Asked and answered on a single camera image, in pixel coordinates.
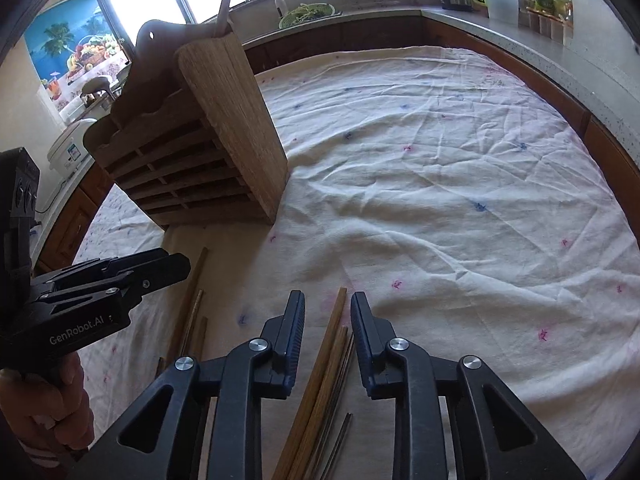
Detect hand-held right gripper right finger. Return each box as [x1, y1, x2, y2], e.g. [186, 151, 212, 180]
[350, 291, 588, 480]

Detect wooden utensil holder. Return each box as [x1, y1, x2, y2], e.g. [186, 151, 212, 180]
[82, 20, 291, 226]

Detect tropical fruit wall poster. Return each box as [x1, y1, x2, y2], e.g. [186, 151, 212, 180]
[25, 0, 133, 111]

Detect white rice cooker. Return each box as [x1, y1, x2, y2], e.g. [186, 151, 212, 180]
[47, 119, 98, 181]

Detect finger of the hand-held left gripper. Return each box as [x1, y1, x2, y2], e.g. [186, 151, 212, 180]
[30, 270, 151, 321]
[70, 247, 192, 291]

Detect wooden chopstick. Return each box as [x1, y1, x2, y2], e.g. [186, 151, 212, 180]
[272, 286, 348, 480]
[164, 246, 210, 367]
[292, 326, 349, 480]

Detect white plastic pitcher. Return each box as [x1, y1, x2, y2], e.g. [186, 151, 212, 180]
[485, 0, 521, 26]

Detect person's left hand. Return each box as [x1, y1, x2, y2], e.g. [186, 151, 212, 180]
[0, 352, 96, 461]

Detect green colander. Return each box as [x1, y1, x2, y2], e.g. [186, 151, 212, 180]
[279, 2, 335, 28]

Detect white dotted tablecloth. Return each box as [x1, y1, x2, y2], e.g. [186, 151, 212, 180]
[70, 46, 631, 480]

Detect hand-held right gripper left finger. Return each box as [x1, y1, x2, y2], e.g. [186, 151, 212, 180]
[67, 290, 307, 480]

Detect sauce bottles and spice jars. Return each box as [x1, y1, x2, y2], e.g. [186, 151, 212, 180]
[520, 7, 573, 43]

